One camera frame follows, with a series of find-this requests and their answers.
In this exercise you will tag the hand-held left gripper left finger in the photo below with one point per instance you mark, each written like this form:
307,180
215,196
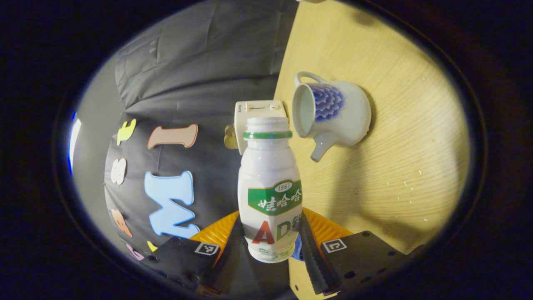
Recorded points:
229,262

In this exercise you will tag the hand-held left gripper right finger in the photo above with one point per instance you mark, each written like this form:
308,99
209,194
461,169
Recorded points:
312,258

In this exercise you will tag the white water bottle green label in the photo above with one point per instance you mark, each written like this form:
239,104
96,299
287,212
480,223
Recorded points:
268,171

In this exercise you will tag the white blue-patterned teacup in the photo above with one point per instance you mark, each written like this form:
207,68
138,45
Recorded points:
349,112

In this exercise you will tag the blue towel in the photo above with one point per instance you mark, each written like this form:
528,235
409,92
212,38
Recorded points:
297,252

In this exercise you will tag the toast slices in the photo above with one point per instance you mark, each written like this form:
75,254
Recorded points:
230,137

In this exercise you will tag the white toaster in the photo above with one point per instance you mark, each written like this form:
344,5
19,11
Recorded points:
258,109

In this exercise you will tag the black backdrop cloth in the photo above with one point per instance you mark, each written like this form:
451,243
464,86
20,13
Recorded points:
208,62

